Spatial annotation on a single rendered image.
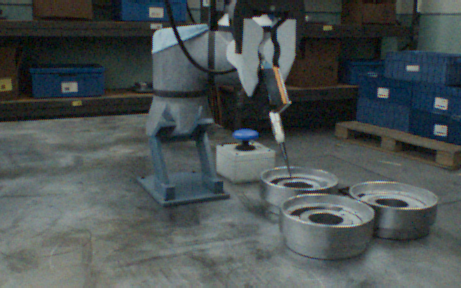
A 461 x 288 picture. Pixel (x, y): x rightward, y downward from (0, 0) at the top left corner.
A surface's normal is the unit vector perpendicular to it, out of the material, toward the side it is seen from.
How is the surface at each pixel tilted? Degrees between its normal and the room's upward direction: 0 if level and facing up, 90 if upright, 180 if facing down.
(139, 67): 90
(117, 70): 90
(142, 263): 0
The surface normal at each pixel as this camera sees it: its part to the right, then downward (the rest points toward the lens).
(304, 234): -0.57, 0.18
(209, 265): 0.02, -0.97
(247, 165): 0.42, 0.22
